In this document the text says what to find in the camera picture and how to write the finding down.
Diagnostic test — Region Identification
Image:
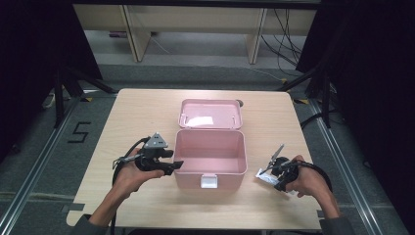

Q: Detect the person's left hand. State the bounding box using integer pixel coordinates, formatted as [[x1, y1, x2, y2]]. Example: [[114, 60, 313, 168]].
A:
[[112, 147, 166, 201]]

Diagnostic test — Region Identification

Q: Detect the black metal stand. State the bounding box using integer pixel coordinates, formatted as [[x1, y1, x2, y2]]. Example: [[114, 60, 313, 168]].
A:
[[277, 60, 333, 129], [53, 64, 119, 129]]

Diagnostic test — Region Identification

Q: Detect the black floor cable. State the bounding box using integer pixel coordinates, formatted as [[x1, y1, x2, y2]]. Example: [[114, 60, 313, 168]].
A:
[[300, 110, 341, 130]]

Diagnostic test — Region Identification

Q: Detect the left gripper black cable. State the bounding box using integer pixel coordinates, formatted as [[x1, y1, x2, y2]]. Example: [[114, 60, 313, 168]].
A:
[[110, 136, 152, 235]]

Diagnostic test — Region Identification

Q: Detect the bundle of black hanging cables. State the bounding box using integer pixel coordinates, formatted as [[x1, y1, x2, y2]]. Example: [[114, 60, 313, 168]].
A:
[[259, 8, 303, 78]]

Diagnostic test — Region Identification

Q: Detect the aluminium floor rail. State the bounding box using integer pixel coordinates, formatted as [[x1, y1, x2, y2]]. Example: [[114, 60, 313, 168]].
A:
[[307, 97, 384, 235], [0, 95, 82, 235]]

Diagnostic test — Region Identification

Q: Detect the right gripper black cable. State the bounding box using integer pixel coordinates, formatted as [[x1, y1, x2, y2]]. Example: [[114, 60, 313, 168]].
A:
[[277, 160, 335, 194]]

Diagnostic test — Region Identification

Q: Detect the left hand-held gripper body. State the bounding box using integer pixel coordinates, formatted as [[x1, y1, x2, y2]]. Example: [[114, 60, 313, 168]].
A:
[[134, 131, 170, 173]]

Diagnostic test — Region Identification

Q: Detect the person's right hand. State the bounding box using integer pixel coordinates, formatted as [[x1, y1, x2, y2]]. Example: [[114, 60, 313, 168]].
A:
[[285, 154, 331, 200]]

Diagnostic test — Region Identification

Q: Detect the pink storage box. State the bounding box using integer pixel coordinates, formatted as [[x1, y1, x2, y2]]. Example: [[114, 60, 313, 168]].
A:
[[173, 98, 249, 190]]

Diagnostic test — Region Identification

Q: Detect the black curtain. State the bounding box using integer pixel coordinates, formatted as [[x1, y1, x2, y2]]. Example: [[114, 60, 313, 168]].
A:
[[295, 0, 415, 227], [0, 0, 104, 163]]

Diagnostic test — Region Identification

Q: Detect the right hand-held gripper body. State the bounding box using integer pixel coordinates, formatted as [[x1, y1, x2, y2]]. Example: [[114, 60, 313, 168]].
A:
[[269, 143, 300, 190]]

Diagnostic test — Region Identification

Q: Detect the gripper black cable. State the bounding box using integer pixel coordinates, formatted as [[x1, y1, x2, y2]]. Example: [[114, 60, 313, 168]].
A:
[[110, 136, 152, 235], [277, 160, 335, 194]]

